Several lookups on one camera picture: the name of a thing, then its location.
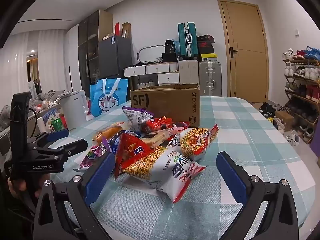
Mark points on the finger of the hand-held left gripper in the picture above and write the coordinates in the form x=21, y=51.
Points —
x=75, y=145
x=58, y=134

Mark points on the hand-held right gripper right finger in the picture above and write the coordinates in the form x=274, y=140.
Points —
x=231, y=177

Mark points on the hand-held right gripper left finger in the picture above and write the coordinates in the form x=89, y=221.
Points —
x=100, y=177

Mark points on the bread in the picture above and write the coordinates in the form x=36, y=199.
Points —
x=107, y=133

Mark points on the red chip bag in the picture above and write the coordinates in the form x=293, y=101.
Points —
x=130, y=152

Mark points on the blue cookie packet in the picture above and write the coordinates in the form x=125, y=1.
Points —
x=117, y=142

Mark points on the small orange noodle snack bag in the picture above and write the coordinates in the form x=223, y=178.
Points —
x=195, y=142

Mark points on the large white noodle snack bag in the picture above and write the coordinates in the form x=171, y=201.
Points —
x=160, y=170

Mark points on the purple white snack bag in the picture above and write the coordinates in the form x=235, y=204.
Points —
x=136, y=117

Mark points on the red chocolate cookie packet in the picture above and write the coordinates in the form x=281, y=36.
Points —
x=157, y=125

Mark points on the brown cardboard box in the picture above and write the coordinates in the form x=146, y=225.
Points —
x=165, y=105

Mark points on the person's left hand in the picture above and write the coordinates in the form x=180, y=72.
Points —
x=41, y=183

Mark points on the purple candy packet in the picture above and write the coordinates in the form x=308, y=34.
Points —
x=93, y=155

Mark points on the white electric kettle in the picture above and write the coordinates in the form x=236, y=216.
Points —
x=73, y=110

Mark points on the grey clothes pile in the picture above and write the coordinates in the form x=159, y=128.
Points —
x=48, y=96

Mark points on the teal checked tablecloth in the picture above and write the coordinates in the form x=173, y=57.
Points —
x=250, y=135

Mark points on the blue cartoon tote bag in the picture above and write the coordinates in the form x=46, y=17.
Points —
x=107, y=100

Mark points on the white curtain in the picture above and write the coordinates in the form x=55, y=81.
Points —
x=50, y=62

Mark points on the heap of sneakers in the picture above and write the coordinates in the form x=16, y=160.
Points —
x=270, y=112

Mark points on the small cardboard box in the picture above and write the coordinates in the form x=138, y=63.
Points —
x=285, y=120

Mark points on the dark glass door cabinet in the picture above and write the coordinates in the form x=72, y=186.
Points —
x=87, y=50

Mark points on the grey refrigerator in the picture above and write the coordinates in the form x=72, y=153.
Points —
x=115, y=55

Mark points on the silver suitcase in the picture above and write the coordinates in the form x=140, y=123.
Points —
x=210, y=77

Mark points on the beige suitcase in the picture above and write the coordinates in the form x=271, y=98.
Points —
x=188, y=71

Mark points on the white drawer dresser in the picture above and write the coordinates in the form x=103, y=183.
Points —
x=160, y=68

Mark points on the wooden shoe rack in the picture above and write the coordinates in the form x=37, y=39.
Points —
x=302, y=85

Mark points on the white striped bowl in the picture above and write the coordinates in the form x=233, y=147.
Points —
x=158, y=60

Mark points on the black yellow shoe box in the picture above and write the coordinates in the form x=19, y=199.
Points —
x=208, y=57

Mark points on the wooden door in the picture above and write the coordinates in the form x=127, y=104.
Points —
x=247, y=55

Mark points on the folded cardboard piece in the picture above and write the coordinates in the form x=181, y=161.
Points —
x=126, y=30

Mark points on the small black box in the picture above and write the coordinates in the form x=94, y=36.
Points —
x=170, y=47

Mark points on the teal suitcase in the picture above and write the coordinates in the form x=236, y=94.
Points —
x=187, y=40

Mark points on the oval metal mirror frame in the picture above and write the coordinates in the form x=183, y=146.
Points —
x=140, y=52

